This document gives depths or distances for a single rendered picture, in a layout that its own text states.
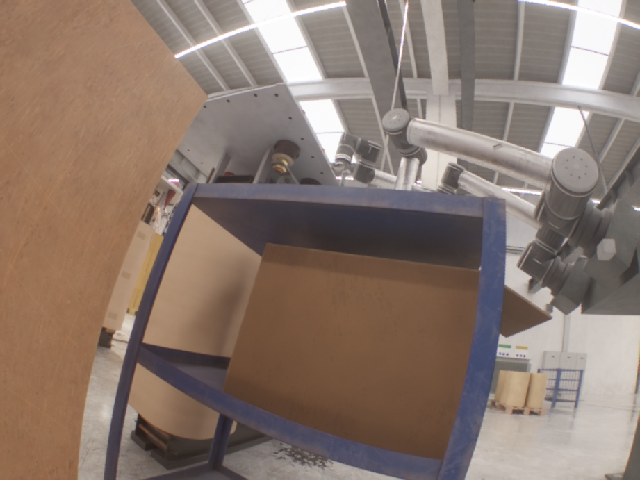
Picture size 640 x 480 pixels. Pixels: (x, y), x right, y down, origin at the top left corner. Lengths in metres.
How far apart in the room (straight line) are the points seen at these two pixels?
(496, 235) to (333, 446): 0.36
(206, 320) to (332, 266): 0.58
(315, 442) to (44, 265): 0.37
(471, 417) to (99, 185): 0.49
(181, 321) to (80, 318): 0.70
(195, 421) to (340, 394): 0.68
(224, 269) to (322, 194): 0.58
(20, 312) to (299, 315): 0.41
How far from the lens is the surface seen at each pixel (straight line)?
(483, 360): 0.39
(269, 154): 1.26
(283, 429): 0.44
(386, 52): 4.83
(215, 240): 1.02
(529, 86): 11.63
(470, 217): 0.45
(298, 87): 12.79
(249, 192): 0.56
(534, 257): 2.07
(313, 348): 0.49
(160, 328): 1.08
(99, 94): 0.34
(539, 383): 5.92
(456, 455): 0.40
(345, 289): 0.49
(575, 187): 1.18
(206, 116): 1.27
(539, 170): 1.26
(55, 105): 0.32
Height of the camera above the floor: 0.66
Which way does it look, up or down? 19 degrees up
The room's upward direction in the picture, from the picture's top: 15 degrees clockwise
